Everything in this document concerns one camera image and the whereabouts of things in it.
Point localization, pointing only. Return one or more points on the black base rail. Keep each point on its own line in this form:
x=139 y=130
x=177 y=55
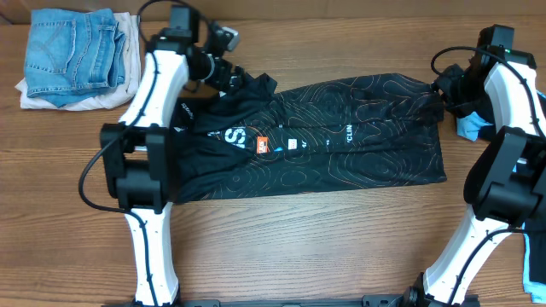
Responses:
x=290 y=302

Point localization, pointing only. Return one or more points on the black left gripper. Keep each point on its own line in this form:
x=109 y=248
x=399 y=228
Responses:
x=217 y=80

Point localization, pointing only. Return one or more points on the black printed cycling jersey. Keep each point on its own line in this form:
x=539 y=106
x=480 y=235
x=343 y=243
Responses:
x=375 y=131

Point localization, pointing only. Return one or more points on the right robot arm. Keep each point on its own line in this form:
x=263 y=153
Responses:
x=506 y=185

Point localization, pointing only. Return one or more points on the folded blue jeans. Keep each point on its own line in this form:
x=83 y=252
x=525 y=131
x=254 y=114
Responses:
x=71 y=56

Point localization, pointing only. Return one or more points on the folded white cloth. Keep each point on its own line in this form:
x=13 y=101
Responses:
x=122 y=94

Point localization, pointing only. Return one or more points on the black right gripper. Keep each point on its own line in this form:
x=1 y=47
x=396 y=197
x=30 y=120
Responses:
x=460 y=109

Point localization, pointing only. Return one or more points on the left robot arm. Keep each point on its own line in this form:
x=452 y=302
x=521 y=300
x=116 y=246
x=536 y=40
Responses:
x=137 y=152

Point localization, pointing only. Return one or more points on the black and light-blue garment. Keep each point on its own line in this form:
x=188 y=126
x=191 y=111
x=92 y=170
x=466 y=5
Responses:
x=480 y=123

